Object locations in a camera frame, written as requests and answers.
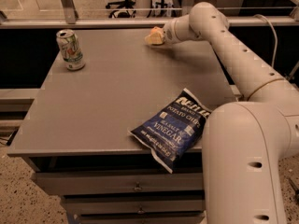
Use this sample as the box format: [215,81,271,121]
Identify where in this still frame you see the white green soda can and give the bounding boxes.
[56,29,85,71]

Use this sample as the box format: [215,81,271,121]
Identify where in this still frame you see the blue kettle chip bag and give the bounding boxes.
[130,89,211,174]

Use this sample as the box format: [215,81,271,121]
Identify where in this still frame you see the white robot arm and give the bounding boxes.
[146,2,299,224]

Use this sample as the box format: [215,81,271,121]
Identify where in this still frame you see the grey drawer cabinet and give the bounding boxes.
[8,29,235,224]

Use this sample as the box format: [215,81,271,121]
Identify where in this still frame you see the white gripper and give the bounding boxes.
[145,18,181,45]

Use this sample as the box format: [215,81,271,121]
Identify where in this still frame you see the white cable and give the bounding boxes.
[253,13,278,69]

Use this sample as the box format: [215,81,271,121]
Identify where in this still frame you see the metal railing frame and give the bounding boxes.
[0,0,299,28]

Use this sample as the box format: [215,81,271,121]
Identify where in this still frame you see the black office chair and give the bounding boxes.
[104,0,137,19]

